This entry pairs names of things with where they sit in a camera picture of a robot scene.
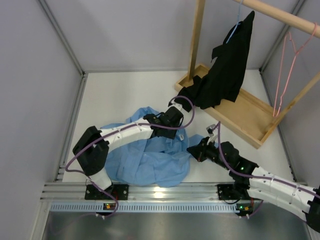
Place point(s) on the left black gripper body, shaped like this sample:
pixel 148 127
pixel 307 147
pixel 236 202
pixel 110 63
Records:
pixel 170 133

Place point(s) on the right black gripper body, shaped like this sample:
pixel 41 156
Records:
pixel 209 151

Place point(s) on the light blue shirt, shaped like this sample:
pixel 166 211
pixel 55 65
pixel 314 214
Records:
pixel 159 160

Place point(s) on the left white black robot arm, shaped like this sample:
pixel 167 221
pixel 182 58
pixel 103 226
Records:
pixel 92 148

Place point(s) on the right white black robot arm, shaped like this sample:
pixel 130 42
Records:
pixel 253 181

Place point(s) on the black shirt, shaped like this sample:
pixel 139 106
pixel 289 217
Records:
pixel 225 78

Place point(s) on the wooden clothes rack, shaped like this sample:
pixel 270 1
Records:
pixel 249 117

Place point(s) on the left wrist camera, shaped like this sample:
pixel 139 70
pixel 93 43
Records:
pixel 178 106

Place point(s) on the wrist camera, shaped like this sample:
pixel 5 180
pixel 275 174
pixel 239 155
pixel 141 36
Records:
pixel 178 106
pixel 211 132

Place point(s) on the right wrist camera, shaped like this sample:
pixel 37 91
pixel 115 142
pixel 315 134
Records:
pixel 211 132

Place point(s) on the aluminium mounting rail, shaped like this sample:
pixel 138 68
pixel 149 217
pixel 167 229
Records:
pixel 184 192

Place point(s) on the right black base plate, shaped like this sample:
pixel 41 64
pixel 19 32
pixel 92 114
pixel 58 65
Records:
pixel 227 192

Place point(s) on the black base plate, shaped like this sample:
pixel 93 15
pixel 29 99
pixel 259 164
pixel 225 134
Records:
pixel 118 191
pixel 227 192

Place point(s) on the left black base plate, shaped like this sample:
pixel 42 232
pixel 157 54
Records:
pixel 118 191

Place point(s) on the blue wire hanger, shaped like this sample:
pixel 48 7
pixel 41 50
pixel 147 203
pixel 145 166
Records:
pixel 237 21

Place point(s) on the grey slotted cable duct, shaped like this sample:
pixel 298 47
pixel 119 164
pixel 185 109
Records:
pixel 148 207

